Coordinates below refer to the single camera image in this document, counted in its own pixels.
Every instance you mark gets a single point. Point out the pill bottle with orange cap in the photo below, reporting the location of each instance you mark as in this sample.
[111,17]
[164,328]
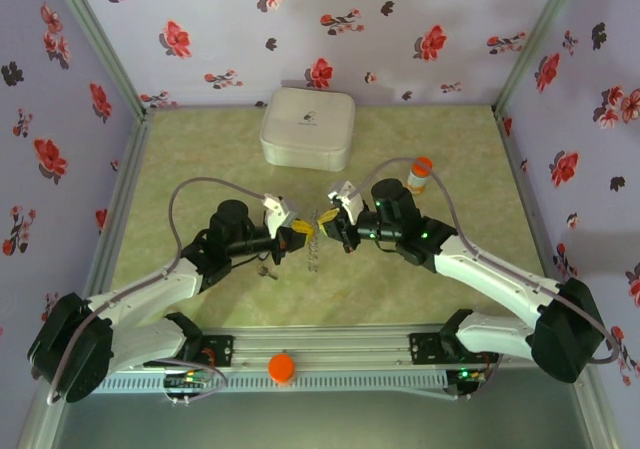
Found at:
[419,179]

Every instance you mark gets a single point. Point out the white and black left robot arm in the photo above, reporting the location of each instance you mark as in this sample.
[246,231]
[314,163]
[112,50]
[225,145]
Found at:
[145,289]

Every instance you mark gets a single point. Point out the white square zip case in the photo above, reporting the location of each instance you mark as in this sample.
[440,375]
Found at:
[307,129]

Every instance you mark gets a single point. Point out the aluminium frame post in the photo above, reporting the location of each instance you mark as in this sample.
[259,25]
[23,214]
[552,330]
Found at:
[595,419]
[100,44]
[37,434]
[534,44]

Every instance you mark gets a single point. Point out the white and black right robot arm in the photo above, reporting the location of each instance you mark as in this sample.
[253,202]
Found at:
[500,279]

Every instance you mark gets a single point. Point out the small circuit board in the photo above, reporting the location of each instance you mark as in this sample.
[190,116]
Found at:
[182,381]
[467,375]

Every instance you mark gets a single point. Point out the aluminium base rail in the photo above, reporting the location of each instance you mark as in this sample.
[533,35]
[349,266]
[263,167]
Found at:
[340,344]

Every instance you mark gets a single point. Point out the clear plastic test tube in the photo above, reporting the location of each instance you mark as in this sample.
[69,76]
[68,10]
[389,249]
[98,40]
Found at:
[314,254]

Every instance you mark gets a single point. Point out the orange round button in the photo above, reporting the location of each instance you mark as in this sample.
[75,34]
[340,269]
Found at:
[281,367]

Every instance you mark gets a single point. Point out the aluminium side rail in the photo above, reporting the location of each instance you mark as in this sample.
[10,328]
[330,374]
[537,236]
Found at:
[527,204]
[125,184]

